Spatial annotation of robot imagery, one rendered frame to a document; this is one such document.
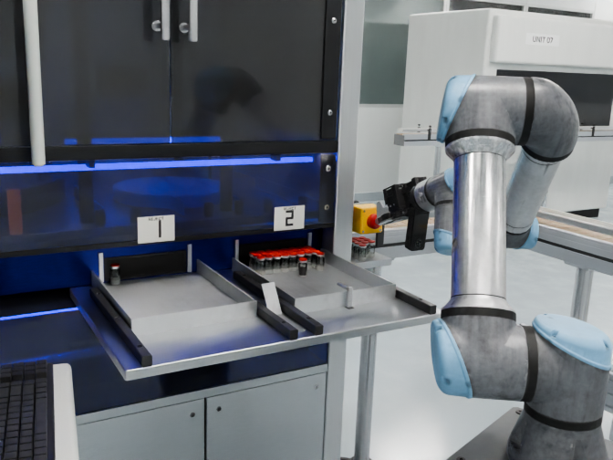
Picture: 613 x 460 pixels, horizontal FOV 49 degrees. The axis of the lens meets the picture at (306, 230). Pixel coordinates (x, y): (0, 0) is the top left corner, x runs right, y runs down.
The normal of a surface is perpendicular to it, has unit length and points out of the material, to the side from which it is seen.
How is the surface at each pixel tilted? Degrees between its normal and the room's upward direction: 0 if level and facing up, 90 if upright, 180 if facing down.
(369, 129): 90
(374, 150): 90
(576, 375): 88
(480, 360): 68
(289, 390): 90
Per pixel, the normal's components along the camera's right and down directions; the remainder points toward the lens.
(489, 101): -0.02, -0.22
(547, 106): 0.14, 0.01
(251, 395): 0.49, 0.22
